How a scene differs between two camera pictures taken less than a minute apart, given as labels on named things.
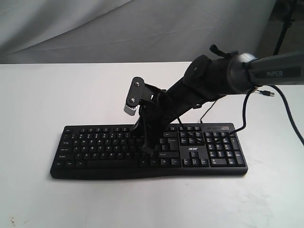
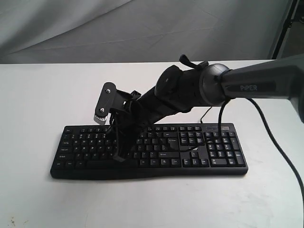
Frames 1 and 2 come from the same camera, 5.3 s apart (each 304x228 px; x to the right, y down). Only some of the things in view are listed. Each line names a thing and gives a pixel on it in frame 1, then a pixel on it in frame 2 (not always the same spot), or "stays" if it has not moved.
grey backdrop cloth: [70, 31] stays
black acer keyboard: [109, 151] stays
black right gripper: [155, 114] to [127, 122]
